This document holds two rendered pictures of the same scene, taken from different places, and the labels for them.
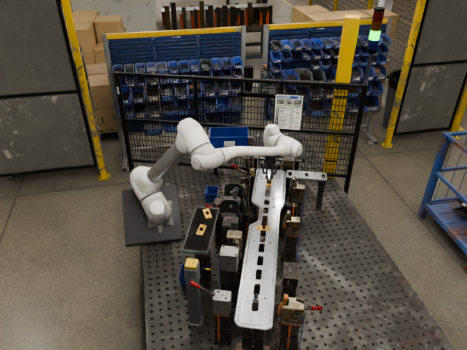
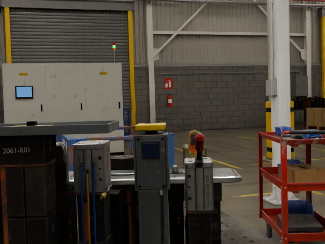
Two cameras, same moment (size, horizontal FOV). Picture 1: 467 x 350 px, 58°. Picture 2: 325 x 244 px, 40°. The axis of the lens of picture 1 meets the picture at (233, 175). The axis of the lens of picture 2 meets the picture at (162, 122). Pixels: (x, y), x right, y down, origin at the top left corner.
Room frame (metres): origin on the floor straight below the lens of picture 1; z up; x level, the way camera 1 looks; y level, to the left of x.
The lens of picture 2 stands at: (1.57, 1.12, 1.21)
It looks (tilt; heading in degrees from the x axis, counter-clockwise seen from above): 3 degrees down; 265
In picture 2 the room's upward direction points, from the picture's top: 2 degrees counter-clockwise
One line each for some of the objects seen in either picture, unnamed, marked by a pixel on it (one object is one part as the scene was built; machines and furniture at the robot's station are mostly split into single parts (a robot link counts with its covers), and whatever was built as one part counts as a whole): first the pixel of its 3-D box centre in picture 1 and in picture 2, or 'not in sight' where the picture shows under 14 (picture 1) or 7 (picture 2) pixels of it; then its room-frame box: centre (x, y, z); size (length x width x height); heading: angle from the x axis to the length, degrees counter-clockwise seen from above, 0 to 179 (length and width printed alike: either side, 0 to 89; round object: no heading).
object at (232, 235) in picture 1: (235, 257); not in sight; (1.81, -0.01, 0.89); 0.13 x 0.11 x 0.38; 82
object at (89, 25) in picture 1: (100, 52); not in sight; (6.74, 2.14, 0.52); 1.20 x 0.80 x 1.05; 9
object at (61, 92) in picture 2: not in sight; (64, 100); (2.80, -8.33, 1.22); 2.40 x 0.54 x 2.45; 12
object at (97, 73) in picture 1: (87, 85); not in sight; (5.35, 1.96, 0.52); 1.21 x 0.81 x 1.05; 16
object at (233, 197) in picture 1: (232, 221); not in sight; (2.08, 0.00, 0.94); 0.18 x 0.13 x 0.49; 172
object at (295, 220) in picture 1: (290, 239); not in sight; (1.99, -0.37, 0.87); 0.12 x 0.09 x 0.35; 82
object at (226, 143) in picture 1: (228, 139); not in sight; (2.89, 0.03, 1.09); 0.30 x 0.17 x 0.13; 92
